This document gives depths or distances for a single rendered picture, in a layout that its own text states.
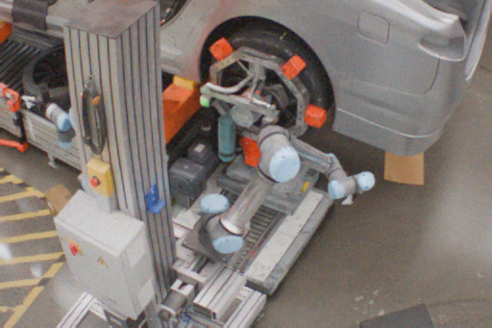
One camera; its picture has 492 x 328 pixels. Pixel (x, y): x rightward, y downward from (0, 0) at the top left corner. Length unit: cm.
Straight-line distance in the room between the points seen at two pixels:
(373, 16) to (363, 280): 158
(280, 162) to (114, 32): 84
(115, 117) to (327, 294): 199
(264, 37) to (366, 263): 144
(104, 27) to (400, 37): 155
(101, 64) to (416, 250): 258
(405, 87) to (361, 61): 26
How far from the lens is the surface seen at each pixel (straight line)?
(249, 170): 423
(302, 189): 421
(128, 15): 222
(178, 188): 404
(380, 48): 331
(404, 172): 466
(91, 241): 257
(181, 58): 397
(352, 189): 293
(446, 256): 423
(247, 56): 358
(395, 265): 411
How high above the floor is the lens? 317
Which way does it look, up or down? 42 degrees down
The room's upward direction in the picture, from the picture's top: 1 degrees clockwise
